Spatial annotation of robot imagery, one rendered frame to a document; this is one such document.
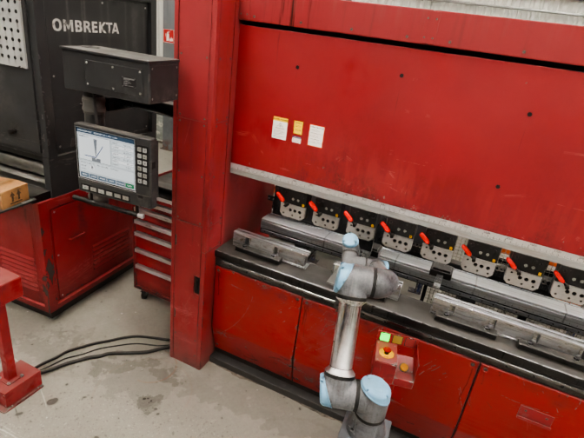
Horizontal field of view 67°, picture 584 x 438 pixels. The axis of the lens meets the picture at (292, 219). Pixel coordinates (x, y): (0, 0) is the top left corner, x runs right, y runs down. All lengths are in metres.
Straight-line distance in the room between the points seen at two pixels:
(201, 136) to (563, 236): 1.80
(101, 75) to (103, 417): 1.87
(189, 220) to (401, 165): 1.23
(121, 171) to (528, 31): 1.91
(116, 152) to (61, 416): 1.55
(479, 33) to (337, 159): 0.84
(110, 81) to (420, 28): 1.42
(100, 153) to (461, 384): 2.17
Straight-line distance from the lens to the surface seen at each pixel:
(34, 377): 3.15
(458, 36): 2.12
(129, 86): 2.26
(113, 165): 2.39
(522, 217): 2.24
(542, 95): 2.14
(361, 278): 1.66
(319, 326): 2.61
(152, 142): 2.22
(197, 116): 2.42
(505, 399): 2.59
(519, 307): 2.72
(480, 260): 2.32
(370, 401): 1.75
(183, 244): 2.72
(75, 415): 3.02
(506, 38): 2.11
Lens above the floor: 2.17
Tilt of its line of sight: 24 degrees down
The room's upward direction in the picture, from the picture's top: 8 degrees clockwise
